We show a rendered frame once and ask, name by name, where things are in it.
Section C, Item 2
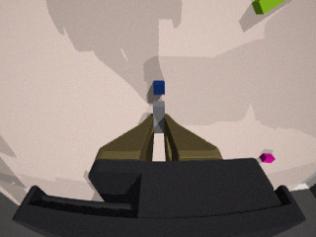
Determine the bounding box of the small blue block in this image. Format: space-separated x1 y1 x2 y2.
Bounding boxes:
153 80 165 95

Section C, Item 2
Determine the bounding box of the lime green rod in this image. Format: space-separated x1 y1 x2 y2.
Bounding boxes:
252 0 285 15

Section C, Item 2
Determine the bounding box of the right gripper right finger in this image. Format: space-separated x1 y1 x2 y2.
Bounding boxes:
164 114 223 161

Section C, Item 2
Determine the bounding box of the grey rod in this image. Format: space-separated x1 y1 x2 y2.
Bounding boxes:
153 101 165 133

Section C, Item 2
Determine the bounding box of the small magenta block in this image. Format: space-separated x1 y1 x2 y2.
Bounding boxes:
260 153 275 163

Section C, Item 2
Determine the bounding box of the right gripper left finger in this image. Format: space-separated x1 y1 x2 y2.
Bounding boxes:
95 114 154 161

